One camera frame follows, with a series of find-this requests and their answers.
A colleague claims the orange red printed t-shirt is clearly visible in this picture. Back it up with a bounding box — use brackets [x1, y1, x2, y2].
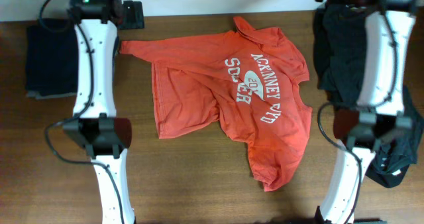
[120, 17, 312, 192]

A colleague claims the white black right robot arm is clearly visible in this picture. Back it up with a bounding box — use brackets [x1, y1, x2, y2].
[313, 0, 417, 224]

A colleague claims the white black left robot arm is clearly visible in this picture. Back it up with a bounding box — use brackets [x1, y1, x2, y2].
[63, 0, 136, 223]

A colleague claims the crumpled black printed garment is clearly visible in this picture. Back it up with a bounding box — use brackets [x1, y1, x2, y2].
[313, 5, 423, 188]

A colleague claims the folded navy blue garment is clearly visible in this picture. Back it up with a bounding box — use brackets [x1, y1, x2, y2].
[25, 17, 120, 97]

